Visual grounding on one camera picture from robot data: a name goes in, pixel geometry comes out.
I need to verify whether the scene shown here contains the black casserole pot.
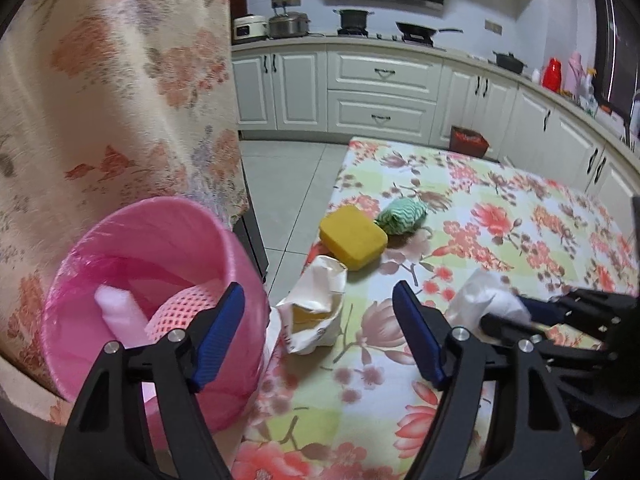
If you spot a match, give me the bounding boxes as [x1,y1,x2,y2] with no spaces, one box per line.
[492,50,529,72]

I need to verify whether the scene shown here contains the pink foam fruit net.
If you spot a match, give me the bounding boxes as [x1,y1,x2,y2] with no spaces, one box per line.
[144,282,227,345]

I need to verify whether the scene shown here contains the dark red floor bin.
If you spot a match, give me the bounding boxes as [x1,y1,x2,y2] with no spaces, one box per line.
[448,125,489,157]

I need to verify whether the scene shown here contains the black frying pan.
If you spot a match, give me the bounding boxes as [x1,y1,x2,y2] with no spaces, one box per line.
[395,21,464,43]

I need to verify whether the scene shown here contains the floral tablecloth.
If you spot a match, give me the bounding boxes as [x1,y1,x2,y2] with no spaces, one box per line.
[230,136,640,480]

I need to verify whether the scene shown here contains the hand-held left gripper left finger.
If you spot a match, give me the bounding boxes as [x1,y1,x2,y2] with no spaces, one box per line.
[54,282,246,480]

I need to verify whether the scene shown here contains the pink thermos jug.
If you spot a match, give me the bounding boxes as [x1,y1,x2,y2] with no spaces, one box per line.
[567,52,587,97]

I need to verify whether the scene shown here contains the dark framed window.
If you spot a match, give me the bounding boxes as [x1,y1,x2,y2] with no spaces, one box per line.
[589,0,640,123]

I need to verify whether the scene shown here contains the yellow sponge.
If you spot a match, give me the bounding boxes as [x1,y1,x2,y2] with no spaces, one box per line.
[319,205,389,272]

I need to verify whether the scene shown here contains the white paper bag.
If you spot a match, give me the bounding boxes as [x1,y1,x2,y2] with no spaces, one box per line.
[275,255,349,357]

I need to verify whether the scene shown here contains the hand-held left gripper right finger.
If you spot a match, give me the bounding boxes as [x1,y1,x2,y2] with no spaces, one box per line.
[392,280,586,480]

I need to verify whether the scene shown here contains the red thermos jug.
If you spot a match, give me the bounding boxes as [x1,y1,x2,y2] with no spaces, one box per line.
[542,57,564,92]

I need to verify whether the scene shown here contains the pink trash bin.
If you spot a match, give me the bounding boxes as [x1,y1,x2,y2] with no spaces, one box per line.
[41,196,274,432]

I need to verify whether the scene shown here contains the white rice cooker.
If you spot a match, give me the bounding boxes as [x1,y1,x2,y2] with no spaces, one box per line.
[232,14,269,42]

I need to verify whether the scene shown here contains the steel pressure cooker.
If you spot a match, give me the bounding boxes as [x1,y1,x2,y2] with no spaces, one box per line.
[267,10,312,40]

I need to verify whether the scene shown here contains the floral curtain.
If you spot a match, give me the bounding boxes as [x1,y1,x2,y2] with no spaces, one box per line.
[0,0,252,413]

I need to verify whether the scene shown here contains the black stock pot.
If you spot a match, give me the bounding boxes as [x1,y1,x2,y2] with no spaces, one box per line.
[333,8,375,36]

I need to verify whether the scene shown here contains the green patterned cloth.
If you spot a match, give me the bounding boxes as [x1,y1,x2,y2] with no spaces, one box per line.
[375,197,429,236]

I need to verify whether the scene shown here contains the clear plastic bottle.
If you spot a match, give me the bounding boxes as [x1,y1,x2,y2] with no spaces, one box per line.
[580,67,599,112]

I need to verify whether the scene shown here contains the white tissue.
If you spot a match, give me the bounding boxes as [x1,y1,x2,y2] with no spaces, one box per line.
[444,269,532,331]

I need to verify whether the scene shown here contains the gas stove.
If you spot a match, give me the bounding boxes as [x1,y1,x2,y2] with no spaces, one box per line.
[337,30,448,52]

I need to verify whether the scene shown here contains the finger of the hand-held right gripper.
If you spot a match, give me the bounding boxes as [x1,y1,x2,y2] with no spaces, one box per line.
[516,287,640,326]
[481,313,609,362]

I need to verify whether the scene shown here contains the white kitchen cabinets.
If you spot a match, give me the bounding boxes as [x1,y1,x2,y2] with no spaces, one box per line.
[231,40,640,201]

